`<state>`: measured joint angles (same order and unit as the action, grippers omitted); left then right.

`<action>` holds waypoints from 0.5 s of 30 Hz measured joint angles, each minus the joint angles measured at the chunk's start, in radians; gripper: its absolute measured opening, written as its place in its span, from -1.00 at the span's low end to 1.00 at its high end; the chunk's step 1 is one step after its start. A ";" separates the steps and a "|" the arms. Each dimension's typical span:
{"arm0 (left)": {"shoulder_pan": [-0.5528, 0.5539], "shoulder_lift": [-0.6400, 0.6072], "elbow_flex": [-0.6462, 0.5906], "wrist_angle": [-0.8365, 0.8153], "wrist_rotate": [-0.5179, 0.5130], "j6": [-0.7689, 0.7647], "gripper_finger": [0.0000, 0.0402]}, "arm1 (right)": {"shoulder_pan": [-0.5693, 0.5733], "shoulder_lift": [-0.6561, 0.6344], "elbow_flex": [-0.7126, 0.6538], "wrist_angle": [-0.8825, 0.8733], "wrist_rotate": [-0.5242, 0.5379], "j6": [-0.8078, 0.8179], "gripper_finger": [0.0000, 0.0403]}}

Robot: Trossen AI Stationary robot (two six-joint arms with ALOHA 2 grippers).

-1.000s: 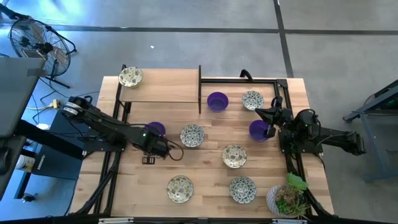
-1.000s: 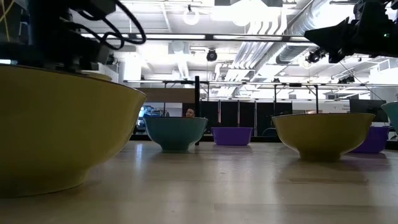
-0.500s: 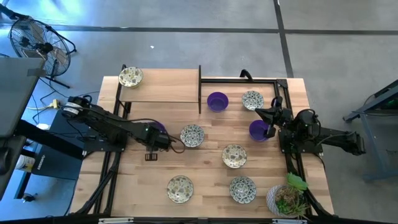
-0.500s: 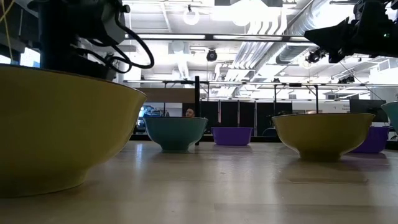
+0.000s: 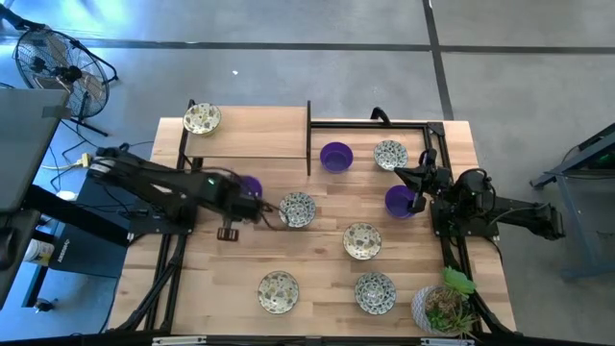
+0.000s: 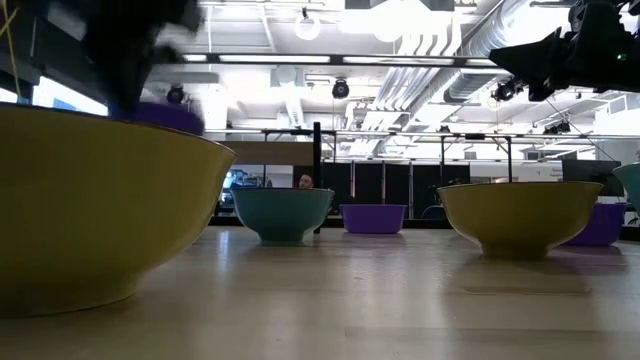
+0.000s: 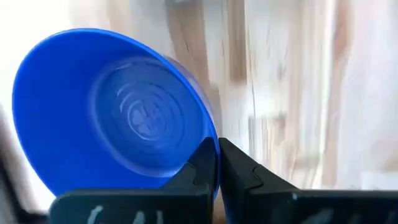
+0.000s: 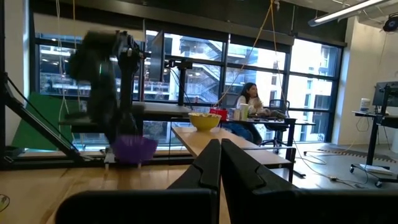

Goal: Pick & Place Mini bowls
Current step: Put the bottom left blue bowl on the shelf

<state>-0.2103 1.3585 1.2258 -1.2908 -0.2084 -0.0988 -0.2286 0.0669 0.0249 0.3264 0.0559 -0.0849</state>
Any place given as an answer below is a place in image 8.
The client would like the yellow patterned mini bowl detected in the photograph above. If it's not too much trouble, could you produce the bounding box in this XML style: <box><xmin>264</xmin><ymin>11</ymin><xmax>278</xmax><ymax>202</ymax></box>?
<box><xmin>188</xmin><ymin>112</ymin><xmax>222</xmax><ymax>131</ymax></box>

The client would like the black ceiling projector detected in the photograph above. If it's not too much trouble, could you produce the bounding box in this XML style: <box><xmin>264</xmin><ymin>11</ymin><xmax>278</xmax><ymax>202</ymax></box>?
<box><xmin>382</xmin><ymin>12</ymin><xmax>398</xmax><ymax>33</ymax></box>

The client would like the person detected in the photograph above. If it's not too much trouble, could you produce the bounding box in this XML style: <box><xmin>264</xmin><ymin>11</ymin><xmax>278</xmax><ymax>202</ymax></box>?
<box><xmin>223</xmin><ymin>82</ymin><xmax>271</xmax><ymax>146</ymax></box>

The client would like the white hanging cable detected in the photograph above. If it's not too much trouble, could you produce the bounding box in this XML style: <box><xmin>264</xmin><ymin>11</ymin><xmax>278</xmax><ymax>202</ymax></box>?
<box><xmin>55</xmin><ymin>0</ymin><xmax>81</xmax><ymax>125</ymax></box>

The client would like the black monitor stand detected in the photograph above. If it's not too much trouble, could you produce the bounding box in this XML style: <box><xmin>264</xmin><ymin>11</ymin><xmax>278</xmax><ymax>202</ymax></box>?
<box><xmin>164</xmin><ymin>58</ymin><xmax>193</xmax><ymax>106</ymax></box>

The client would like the ceiling light fixture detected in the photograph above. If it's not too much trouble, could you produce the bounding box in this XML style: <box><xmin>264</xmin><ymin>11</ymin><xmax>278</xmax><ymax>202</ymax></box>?
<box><xmin>307</xmin><ymin>0</ymin><xmax>389</xmax><ymax>27</ymax></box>

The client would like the green panel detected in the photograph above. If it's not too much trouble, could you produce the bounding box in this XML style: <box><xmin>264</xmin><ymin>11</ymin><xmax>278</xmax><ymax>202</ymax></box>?
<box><xmin>12</xmin><ymin>91</ymin><xmax>81</xmax><ymax>152</ymax></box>

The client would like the black office chair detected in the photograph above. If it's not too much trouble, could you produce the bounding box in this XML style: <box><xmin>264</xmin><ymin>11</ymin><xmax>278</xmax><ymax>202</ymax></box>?
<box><xmin>259</xmin><ymin>98</ymin><xmax>292</xmax><ymax>155</ymax></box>

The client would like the black rolling stand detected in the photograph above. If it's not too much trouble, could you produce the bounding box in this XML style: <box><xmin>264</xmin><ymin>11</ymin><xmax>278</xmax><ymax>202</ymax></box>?
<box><xmin>349</xmin><ymin>107</ymin><xmax>398</xmax><ymax>187</ymax></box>

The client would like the thin floor cable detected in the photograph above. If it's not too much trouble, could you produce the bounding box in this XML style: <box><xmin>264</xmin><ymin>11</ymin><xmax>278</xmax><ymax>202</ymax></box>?
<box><xmin>294</xmin><ymin>144</ymin><xmax>369</xmax><ymax>189</ymax></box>

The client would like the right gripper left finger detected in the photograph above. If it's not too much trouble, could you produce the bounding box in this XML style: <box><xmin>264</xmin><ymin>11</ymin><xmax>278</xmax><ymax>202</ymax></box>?
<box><xmin>55</xmin><ymin>138</ymin><xmax>222</xmax><ymax>224</ymax></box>

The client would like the yellow hanging cable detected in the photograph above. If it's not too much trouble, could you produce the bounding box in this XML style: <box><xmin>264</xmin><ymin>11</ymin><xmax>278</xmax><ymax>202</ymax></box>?
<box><xmin>269</xmin><ymin>0</ymin><xmax>287</xmax><ymax>105</ymax></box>
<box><xmin>216</xmin><ymin>0</ymin><xmax>276</xmax><ymax>106</ymax></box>

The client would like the black office desk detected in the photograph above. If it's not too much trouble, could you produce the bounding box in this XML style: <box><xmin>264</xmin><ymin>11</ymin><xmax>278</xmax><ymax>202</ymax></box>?
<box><xmin>222</xmin><ymin>116</ymin><xmax>317</xmax><ymax>150</ymax></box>

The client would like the purple mini bowl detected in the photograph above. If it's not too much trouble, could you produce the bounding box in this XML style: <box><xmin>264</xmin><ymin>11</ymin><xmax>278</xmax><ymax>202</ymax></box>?
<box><xmin>111</xmin><ymin>135</ymin><xmax>159</xmax><ymax>165</ymax></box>

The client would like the red box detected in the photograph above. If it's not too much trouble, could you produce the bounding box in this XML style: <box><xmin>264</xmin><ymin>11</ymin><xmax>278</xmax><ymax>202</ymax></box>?
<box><xmin>210</xmin><ymin>107</ymin><xmax>229</xmax><ymax>121</ymax></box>

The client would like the black desk monitor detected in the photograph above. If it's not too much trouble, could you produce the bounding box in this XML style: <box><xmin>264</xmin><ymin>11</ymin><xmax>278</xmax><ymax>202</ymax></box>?
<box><xmin>148</xmin><ymin>29</ymin><xmax>165</xmax><ymax>83</ymax></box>

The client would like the white cup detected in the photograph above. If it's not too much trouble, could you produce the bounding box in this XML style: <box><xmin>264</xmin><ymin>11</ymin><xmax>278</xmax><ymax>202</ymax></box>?
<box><xmin>239</xmin><ymin>103</ymin><xmax>249</xmax><ymax>121</ymax></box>

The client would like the black monitor on cart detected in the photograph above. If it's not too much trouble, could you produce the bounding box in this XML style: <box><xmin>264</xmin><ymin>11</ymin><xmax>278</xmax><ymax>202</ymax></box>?
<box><xmin>372</xmin><ymin>81</ymin><xmax>398</xmax><ymax>108</ymax></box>

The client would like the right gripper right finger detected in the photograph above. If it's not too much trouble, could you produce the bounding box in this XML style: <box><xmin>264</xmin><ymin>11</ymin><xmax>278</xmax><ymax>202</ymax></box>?
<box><xmin>221</xmin><ymin>138</ymin><xmax>398</xmax><ymax>224</ymax></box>

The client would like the grey standing desk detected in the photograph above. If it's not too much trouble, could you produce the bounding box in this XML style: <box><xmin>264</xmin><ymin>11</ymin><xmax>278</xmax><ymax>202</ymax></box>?
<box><xmin>58</xmin><ymin>101</ymin><xmax>193</xmax><ymax>134</ymax></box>

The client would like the wooden shelf with black frame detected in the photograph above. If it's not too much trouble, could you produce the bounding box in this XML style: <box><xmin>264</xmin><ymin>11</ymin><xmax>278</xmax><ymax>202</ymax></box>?
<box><xmin>167</xmin><ymin>116</ymin><xmax>296</xmax><ymax>184</ymax></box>

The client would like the white canister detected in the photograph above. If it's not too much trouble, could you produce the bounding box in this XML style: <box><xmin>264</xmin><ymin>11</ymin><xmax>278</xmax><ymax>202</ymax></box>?
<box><xmin>359</xmin><ymin>98</ymin><xmax>371</xmax><ymax>113</ymax></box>

